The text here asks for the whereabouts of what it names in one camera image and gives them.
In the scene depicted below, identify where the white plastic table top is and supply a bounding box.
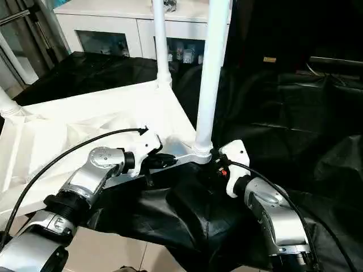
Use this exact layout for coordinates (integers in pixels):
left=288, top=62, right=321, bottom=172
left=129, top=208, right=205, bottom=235
left=0, top=80, right=213, bottom=216

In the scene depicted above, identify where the white plastic table leg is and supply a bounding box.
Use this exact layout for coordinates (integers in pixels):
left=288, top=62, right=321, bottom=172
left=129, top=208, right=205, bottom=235
left=192, top=0, right=233, bottom=159
left=0, top=86, right=22, bottom=118
left=152, top=0, right=173, bottom=88

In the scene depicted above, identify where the black plastic mat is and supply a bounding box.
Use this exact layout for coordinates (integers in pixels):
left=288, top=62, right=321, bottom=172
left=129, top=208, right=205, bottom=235
left=12, top=50, right=363, bottom=272

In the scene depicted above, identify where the white glass-door cabinet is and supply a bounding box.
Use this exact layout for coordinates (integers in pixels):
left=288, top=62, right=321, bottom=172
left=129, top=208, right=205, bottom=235
left=53, top=0, right=230, bottom=65

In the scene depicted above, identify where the black bundle in clear bag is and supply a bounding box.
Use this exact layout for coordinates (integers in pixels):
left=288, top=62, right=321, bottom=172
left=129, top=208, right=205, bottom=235
left=163, top=0, right=179, bottom=14

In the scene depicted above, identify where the dark horizontal bar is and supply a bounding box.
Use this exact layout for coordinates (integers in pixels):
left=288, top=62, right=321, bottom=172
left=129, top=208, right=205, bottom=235
left=309, top=56, right=363, bottom=66

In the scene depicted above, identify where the black fabric backdrop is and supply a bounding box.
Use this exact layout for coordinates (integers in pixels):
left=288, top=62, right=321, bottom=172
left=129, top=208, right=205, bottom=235
left=225, top=0, right=363, bottom=80

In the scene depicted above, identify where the grey metal tripod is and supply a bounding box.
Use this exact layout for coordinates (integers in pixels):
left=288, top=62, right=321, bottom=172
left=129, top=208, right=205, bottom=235
left=0, top=0, right=70, bottom=86

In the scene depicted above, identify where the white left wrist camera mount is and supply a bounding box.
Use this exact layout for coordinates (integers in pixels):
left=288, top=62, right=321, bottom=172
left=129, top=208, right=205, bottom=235
left=126, top=131, right=164, bottom=179

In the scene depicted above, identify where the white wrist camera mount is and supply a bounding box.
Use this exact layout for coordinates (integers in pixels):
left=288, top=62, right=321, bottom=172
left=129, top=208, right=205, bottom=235
left=218, top=139, right=251, bottom=198
left=126, top=131, right=164, bottom=179

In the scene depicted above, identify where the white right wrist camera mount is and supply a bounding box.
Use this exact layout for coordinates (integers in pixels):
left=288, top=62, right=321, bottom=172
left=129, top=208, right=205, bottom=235
left=218, top=139, right=251, bottom=198

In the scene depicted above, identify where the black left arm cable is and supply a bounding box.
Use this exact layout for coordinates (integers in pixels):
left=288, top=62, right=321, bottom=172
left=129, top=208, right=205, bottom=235
left=0, top=126, right=150, bottom=241

